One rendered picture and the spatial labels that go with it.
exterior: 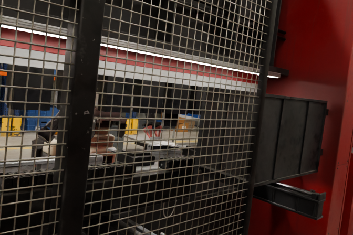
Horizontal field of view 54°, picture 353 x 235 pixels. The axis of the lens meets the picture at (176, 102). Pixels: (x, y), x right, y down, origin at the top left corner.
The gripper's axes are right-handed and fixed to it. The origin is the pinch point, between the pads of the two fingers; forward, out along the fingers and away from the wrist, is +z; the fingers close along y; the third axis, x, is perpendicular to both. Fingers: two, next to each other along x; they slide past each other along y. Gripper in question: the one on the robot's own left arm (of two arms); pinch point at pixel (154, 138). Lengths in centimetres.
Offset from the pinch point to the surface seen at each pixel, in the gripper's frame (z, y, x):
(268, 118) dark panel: 10, 16, -65
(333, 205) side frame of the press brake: 60, 93, -46
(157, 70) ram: -26.2, -16.9, -31.9
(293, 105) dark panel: 4, 40, -68
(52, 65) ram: -22, -71, -31
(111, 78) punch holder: -20, -44, -30
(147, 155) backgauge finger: 18, -36, -35
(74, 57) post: 11, -98, -97
